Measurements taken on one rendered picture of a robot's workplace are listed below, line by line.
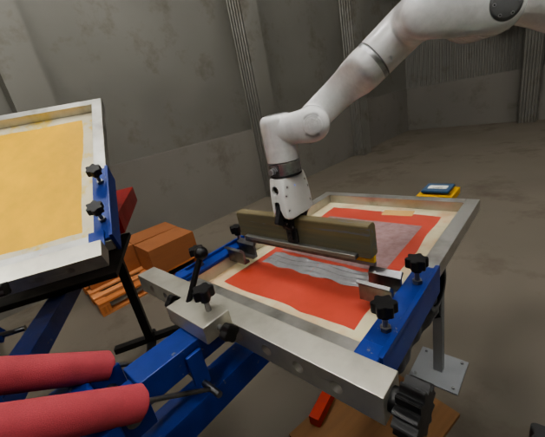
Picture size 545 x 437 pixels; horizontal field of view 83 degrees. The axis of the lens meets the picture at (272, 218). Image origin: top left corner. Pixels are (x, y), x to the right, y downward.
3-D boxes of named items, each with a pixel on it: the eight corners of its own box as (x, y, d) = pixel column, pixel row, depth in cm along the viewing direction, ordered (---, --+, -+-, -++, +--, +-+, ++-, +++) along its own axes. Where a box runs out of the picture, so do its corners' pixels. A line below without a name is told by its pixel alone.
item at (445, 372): (423, 347, 172) (418, 181, 139) (469, 363, 157) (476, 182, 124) (408, 375, 157) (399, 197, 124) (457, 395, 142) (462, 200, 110)
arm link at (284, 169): (281, 166, 66) (284, 179, 66) (305, 155, 71) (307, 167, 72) (257, 166, 71) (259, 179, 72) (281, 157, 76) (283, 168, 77)
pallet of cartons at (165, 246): (174, 248, 376) (164, 220, 363) (206, 262, 324) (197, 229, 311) (82, 293, 311) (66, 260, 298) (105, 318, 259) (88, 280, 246)
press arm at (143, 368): (211, 329, 65) (204, 309, 63) (229, 339, 61) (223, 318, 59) (132, 390, 53) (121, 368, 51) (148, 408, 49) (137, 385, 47)
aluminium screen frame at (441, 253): (327, 199, 141) (326, 192, 139) (479, 210, 102) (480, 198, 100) (181, 291, 89) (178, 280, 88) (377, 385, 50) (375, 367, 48)
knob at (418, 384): (393, 392, 45) (390, 353, 43) (436, 412, 41) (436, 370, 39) (370, 434, 40) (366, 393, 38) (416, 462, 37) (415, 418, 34)
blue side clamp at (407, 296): (416, 287, 73) (416, 261, 70) (440, 292, 69) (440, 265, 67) (357, 378, 53) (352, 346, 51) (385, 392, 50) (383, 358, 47)
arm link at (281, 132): (325, 101, 70) (328, 102, 61) (331, 148, 73) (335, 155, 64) (259, 115, 72) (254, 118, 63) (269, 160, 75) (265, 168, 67)
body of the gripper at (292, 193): (283, 174, 66) (292, 223, 70) (311, 162, 73) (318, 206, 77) (259, 174, 71) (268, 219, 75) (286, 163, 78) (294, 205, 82)
